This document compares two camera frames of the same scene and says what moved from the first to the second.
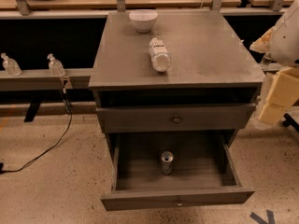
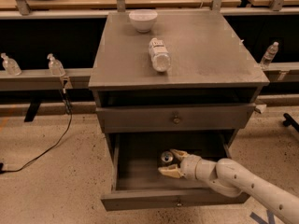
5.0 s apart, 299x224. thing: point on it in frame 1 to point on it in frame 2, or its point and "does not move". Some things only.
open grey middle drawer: [158, 170] does not move
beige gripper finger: [283, 94] to [171, 171]
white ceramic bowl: [143, 20] does not move
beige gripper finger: [263, 44] to [178, 154]
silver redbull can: [166, 160] does not move
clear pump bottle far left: [10, 65] does not move
